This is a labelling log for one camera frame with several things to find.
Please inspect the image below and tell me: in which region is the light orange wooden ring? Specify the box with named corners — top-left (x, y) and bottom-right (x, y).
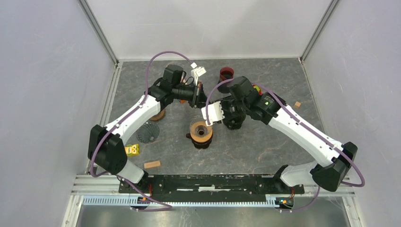
top-left (190, 121), bottom-right (213, 142)

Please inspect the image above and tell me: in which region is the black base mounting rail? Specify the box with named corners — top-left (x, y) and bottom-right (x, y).
top-left (135, 174), bottom-right (305, 202)

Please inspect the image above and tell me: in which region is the dark red black carafe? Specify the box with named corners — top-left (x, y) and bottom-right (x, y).
top-left (218, 67), bottom-right (234, 94)

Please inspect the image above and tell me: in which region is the brown glass dripper cup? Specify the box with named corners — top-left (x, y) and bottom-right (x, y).
top-left (186, 133), bottom-right (213, 149)

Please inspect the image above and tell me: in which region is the flat wooden block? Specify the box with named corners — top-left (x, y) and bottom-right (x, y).
top-left (144, 160), bottom-right (161, 169)

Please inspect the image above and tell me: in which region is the small wooden cube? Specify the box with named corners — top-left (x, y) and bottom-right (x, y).
top-left (293, 101), bottom-right (301, 109)

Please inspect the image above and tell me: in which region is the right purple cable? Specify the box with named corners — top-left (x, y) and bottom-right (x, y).
top-left (205, 78), bottom-right (366, 213)

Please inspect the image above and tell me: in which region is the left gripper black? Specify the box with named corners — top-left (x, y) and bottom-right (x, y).
top-left (172, 81), bottom-right (210, 109)

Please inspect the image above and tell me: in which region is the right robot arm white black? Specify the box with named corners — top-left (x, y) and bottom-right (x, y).
top-left (221, 76), bottom-right (358, 193)

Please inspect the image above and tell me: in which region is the clear glass dripper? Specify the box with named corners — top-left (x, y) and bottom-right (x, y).
top-left (189, 118), bottom-right (213, 142)

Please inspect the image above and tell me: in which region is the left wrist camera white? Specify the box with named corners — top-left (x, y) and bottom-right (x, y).
top-left (191, 66), bottom-right (207, 85)

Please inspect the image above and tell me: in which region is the green glass dripper cup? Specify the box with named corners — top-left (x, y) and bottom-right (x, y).
top-left (223, 115), bottom-right (246, 130)

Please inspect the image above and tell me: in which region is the purple cable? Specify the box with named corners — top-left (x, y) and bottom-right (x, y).
top-left (205, 78), bottom-right (366, 213)
top-left (89, 51), bottom-right (198, 212)

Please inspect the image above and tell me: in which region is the yellow green toy figure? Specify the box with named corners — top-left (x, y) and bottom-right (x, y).
top-left (125, 144), bottom-right (139, 157)

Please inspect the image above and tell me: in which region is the colourful toy block stack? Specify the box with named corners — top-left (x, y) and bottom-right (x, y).
top-left (253, 84), bottom-right (262, 96)

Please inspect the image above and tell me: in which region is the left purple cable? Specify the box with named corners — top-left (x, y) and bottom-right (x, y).
top-left (89, 51), bottom-right (198, 212)

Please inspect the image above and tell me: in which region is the grey ribbed dripper cone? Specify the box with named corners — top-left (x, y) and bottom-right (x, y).
top-left (136, 122), bottom-right (160, 144)

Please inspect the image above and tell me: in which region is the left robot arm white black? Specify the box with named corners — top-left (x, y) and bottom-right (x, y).
top-left (87, 64), bottom-right (206, 193)

